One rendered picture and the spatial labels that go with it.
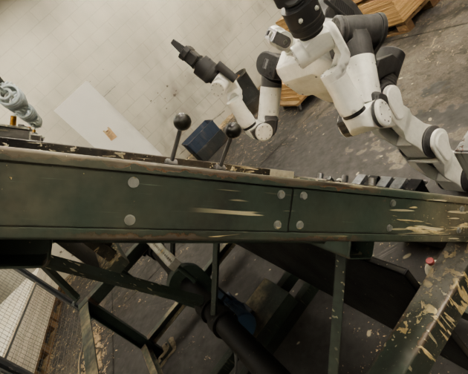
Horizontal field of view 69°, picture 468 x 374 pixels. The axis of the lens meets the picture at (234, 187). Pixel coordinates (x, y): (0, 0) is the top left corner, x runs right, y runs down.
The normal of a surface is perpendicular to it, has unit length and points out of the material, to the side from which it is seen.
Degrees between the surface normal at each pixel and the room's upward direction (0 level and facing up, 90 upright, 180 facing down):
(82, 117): 90
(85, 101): 90
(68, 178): 90
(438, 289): 0
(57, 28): 90
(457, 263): 0
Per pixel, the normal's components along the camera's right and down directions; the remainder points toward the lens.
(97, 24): 0.33, 0.22
